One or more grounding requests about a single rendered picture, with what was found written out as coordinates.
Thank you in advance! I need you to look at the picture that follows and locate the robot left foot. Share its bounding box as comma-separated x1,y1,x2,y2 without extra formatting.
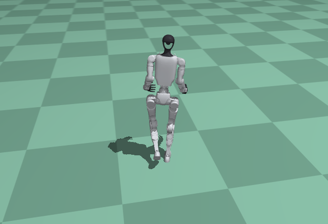
153,151,161,160

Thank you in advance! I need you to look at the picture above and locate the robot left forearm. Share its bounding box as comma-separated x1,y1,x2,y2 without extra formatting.
143,76,152,90

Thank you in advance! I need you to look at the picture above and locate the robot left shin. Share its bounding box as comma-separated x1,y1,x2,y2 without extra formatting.
149,121,159,152

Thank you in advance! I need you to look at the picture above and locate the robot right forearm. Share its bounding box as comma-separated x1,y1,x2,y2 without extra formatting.
178,79,187,93

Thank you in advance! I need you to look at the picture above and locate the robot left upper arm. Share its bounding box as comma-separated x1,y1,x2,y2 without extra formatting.
147,55,157,82

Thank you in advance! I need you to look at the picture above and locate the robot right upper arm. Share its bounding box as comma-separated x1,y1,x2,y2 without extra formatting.
175,57,186,85

